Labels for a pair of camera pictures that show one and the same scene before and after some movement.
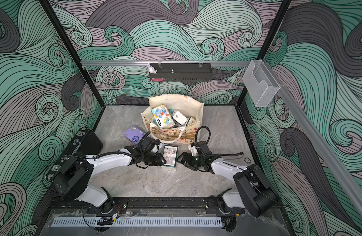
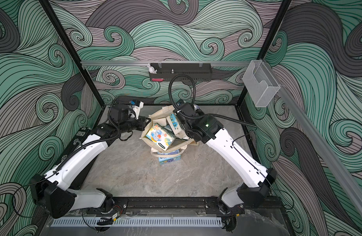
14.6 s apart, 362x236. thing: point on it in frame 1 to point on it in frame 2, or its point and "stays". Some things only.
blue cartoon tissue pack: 162,116 to 158,134
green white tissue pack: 170,154 to 176,126
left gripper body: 152,159 to 132,125
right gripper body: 196,161 to 204,117
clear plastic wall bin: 260,84 stays
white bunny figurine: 151,69 stays
